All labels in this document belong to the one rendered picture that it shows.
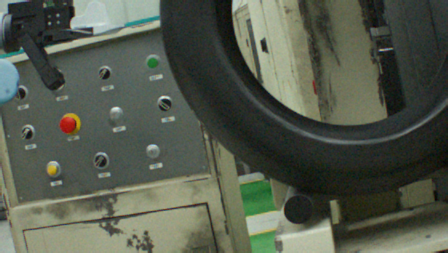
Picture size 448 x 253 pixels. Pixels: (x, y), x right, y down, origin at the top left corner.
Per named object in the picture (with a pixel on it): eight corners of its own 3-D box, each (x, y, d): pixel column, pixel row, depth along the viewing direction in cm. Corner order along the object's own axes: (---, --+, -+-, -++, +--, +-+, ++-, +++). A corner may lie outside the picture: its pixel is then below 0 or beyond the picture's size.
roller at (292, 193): (309, 164, 173) (318, 186, 173) (286, 174, 174) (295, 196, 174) (306, 190, 138) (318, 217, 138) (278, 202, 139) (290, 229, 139)
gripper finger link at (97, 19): (120, -3, 148) (67, 4, 149) (122, 32, 148) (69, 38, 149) (123, -3, 151) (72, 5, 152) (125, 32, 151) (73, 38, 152)
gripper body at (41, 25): (66, -7, 148) (2, 3, 149) (68, 44, 148) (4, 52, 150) (77, -4, 155) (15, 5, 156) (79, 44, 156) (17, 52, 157)
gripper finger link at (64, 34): (91, 26, 147) (42, 32, 148) (91, 35, 147) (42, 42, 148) (98, 26, 152) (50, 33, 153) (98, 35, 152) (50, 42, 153)
